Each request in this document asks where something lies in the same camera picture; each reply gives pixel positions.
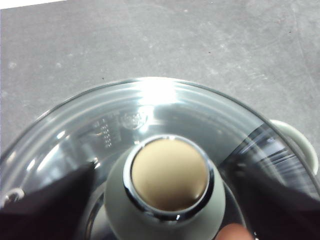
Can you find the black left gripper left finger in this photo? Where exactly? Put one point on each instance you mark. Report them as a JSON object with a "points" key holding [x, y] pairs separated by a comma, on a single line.
{"points": [[50, 215]]}

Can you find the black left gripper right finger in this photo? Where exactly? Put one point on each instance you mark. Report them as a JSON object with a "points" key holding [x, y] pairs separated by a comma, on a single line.
{"points": [[282, 215]]}

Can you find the brown egg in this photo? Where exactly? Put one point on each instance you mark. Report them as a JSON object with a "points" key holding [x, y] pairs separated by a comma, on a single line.
{"points": [[233, 232]]}

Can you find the glass lid with green knob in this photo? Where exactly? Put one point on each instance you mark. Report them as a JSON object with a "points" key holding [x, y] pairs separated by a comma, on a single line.
{"points": [[170, 175]]}

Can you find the pale green electric cooking pot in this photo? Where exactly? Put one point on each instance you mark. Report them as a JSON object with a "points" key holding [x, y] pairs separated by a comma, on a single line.
{"points": [[303, 142]]}

